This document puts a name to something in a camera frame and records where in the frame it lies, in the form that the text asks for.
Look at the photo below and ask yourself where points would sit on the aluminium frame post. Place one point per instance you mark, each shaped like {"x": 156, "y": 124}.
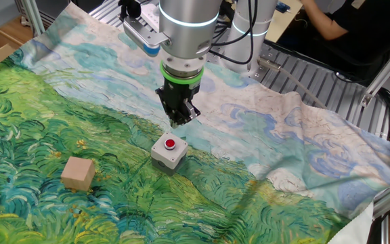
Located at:
{"x": 384, "y": 72}
{"x": 34, "y": 17}

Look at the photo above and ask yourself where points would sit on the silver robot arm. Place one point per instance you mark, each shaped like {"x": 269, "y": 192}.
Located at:
{"x": 188, "y": 34}

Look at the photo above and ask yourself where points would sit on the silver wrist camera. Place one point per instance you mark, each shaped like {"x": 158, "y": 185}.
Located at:
{"x": 141, "y": 34}

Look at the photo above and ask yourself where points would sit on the Van Gogh painted cloth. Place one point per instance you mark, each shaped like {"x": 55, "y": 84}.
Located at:
{"x": 283, "y": 152}

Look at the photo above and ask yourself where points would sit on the person's bare forearm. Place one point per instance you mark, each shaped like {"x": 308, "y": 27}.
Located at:
{"x": 323, "y": 25}

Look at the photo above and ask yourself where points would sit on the wooden cube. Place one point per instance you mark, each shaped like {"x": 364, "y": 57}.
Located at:
{"x": 78, "y": 174}

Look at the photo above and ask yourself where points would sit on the small blue device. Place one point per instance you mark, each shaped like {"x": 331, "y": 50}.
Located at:
{"x": 283, "y": 7}

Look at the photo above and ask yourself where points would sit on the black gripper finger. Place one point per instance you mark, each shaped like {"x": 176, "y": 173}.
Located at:
{"x": 189, "y": 113}
{"x": 171, "y": 119}

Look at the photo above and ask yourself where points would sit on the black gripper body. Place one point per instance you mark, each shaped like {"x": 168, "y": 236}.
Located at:
{"x": 178, "y": 96}

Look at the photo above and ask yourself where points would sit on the white power strip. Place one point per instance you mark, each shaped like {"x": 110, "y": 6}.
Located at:
{"x": 151, "y": 17}

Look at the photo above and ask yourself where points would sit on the grey box with red button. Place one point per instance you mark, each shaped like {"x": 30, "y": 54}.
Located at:
{"x": 168, "y": 157}

